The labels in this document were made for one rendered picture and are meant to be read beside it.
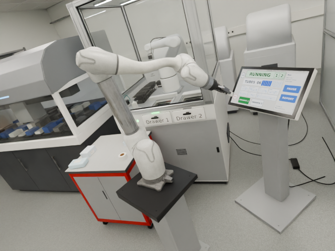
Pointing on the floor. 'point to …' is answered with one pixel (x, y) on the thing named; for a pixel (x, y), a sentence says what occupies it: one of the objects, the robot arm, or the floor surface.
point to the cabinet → (197, 146)
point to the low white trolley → (109, 182)
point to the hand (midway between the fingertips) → (229, 92)
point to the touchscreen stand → (274, 180)
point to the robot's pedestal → (179, 229)
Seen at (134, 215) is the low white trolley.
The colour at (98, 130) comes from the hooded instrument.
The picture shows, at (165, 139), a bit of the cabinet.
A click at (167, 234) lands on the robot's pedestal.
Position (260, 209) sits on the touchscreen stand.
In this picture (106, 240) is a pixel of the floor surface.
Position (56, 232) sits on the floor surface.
